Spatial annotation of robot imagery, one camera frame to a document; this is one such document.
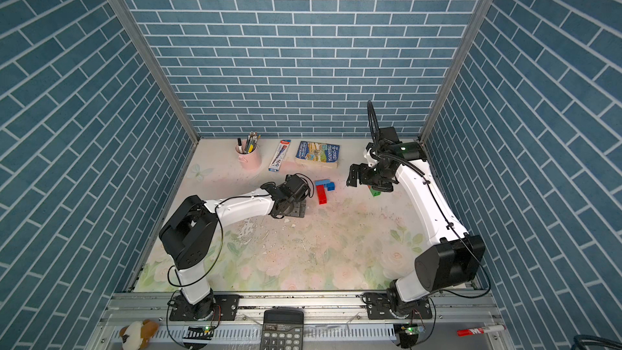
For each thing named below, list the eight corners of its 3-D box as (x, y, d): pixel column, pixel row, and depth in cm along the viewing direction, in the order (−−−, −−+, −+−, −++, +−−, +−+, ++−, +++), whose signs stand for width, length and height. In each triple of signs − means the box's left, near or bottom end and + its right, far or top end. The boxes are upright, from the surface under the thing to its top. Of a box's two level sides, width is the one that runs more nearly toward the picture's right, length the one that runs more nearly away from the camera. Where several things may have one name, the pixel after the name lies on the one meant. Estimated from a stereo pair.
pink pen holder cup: (238, 170, 110) (232, 156, 102) (241, 158, 114) (236, 144, 107) (259, 170, 110) (254, 156, 102) (261, 158, 114) (257, 144, 107)
